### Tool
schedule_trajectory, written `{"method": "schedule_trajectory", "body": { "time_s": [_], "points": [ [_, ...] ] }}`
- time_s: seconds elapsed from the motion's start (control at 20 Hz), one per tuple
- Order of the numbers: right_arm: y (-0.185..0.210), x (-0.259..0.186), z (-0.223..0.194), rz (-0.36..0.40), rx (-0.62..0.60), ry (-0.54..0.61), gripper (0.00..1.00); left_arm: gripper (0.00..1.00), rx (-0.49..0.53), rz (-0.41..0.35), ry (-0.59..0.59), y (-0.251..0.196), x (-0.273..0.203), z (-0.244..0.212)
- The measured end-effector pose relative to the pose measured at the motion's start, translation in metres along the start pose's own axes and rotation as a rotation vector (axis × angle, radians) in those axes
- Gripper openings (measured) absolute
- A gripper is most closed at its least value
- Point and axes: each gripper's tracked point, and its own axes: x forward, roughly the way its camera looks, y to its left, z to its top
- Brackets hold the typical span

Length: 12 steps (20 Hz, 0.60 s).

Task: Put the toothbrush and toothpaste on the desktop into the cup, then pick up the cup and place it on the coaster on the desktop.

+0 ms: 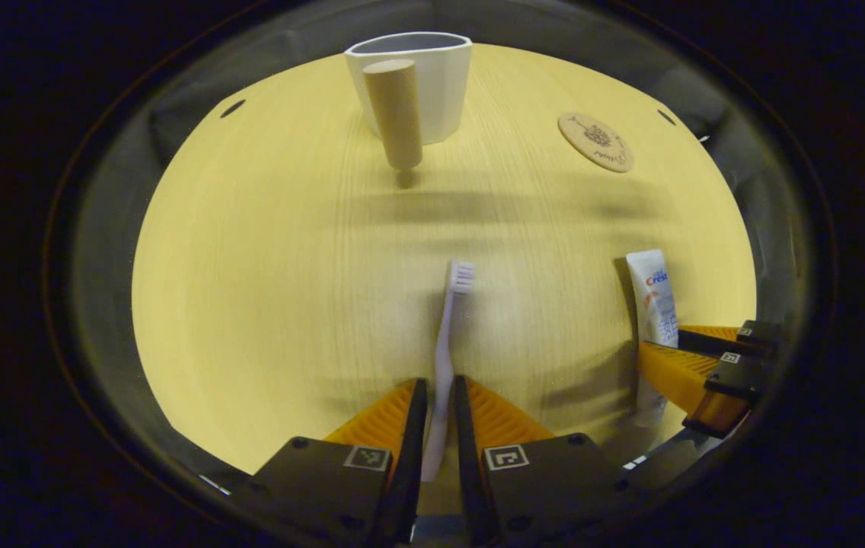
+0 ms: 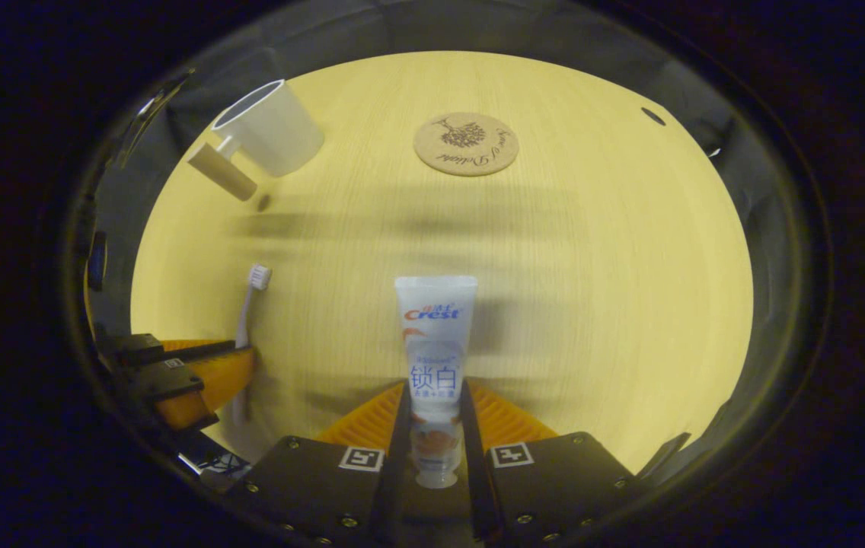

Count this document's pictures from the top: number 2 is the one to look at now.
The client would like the white toothbrush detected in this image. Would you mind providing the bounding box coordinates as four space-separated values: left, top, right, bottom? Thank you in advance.
231 264 273 427

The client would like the white cup with wooden handle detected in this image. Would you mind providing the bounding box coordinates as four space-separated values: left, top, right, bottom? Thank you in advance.
187 79 325 202

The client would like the white toothpaste tube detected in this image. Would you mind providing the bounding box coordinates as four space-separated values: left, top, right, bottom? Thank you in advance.
394 276 479 489

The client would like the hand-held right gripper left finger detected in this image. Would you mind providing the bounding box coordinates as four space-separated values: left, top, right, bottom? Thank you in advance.
223 381 414 548

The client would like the black backdrop cloth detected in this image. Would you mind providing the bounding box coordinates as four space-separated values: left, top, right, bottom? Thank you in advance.
86 4 791 366

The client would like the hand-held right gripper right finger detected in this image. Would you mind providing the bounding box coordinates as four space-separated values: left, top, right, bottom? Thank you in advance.
459 381 637 547

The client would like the round cork coaster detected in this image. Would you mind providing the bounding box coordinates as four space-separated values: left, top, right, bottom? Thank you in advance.
413 113 519 177

